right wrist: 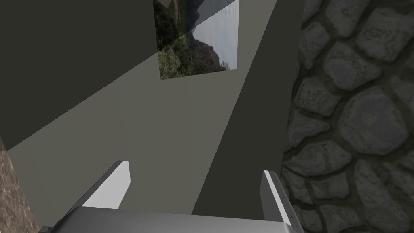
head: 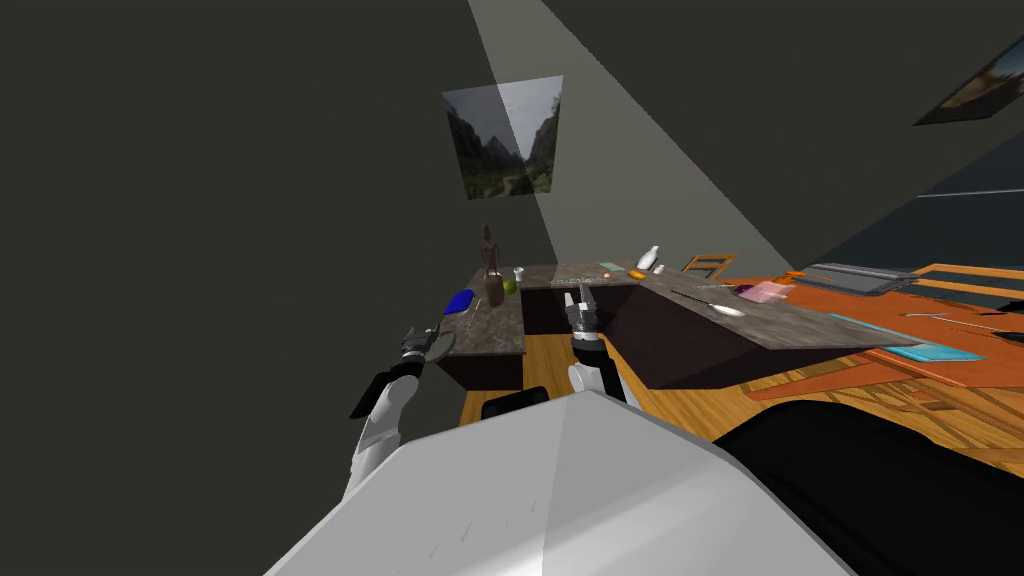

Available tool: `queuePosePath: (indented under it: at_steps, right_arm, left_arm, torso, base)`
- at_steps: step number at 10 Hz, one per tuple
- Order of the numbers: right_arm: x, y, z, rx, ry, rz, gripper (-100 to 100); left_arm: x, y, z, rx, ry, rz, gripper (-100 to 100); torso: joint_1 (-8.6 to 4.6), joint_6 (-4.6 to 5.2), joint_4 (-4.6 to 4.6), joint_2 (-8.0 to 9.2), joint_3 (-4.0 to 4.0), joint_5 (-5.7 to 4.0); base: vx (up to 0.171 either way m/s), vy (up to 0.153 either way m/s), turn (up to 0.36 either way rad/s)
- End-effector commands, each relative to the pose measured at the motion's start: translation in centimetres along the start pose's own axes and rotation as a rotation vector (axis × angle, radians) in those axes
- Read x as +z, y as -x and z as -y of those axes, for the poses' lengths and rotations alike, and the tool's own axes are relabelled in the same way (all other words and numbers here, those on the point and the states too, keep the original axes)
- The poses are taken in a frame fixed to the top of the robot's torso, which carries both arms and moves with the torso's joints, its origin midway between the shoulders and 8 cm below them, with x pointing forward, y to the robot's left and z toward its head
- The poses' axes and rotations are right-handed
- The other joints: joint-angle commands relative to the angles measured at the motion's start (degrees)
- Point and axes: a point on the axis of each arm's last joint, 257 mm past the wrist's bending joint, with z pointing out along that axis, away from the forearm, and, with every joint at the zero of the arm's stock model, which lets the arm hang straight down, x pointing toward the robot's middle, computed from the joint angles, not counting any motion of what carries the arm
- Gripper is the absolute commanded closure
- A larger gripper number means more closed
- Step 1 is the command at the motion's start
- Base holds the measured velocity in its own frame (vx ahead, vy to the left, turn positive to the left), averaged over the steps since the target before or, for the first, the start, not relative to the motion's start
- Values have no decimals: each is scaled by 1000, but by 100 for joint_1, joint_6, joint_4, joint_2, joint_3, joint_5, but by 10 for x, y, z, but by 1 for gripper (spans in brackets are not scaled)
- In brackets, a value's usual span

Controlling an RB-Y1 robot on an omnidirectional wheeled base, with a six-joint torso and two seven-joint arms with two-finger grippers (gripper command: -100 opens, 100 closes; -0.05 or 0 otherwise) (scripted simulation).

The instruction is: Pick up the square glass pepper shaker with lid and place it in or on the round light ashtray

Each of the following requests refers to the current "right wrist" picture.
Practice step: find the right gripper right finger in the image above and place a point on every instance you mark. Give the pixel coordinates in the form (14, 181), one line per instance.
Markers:
(274, 200)

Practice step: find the landscape picture on wall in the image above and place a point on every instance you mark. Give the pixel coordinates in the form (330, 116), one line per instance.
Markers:
(197, 38)

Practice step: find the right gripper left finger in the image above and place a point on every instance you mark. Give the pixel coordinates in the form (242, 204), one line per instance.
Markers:
(110, 190)

